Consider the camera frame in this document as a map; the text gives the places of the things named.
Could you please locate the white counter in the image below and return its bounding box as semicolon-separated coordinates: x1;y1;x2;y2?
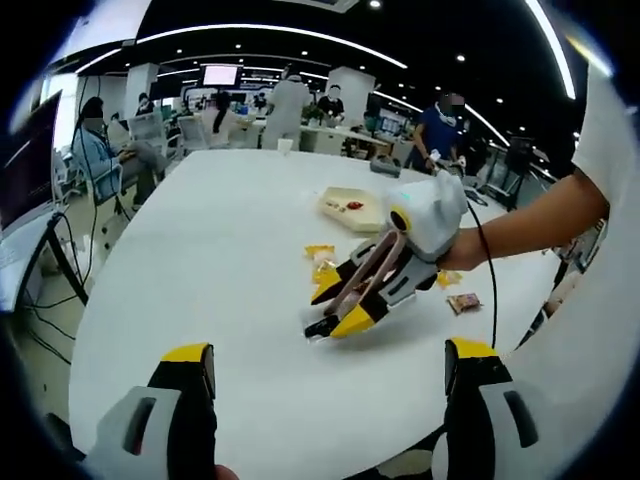
299;124;396;157

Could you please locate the wall monitor screen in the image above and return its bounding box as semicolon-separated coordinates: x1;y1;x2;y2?
201;63;241;88

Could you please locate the person's white shirt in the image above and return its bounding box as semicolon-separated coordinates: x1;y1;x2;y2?
504;59;640;480

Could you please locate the curved ceiling light strip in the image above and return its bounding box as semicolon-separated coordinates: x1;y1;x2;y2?
524;0;577;100
74;23;409;76

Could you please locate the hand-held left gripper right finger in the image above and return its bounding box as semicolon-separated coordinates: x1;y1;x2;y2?
443;336;541;480

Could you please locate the black monitor on tripod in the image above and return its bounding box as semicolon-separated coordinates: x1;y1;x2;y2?
504;136;540;211

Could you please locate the dark desk monitor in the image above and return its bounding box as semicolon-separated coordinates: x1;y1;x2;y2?
0;89;64;234

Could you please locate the gold purple food packet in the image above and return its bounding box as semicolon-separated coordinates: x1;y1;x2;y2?
446;292;485;316

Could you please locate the white office chair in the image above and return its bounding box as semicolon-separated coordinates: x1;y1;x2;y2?
127;112;169;156
84;159;126;201

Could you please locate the large yellow food packet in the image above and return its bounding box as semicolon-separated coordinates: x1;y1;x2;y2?
303;243;344;296

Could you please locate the black food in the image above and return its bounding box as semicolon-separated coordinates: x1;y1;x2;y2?
299;307;341;344

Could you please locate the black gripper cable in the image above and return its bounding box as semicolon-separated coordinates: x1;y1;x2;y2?
467;199;500;351

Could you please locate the person's right hand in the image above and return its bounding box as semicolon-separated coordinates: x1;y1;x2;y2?
438;227;485;274

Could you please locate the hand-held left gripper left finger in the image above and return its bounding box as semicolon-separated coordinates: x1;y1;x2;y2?
84;342;219;480

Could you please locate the white side desk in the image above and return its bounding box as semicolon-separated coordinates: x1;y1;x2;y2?
0;212;94;314

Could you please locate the beige hexagonal container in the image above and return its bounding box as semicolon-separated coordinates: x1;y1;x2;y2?
318;185;396;235

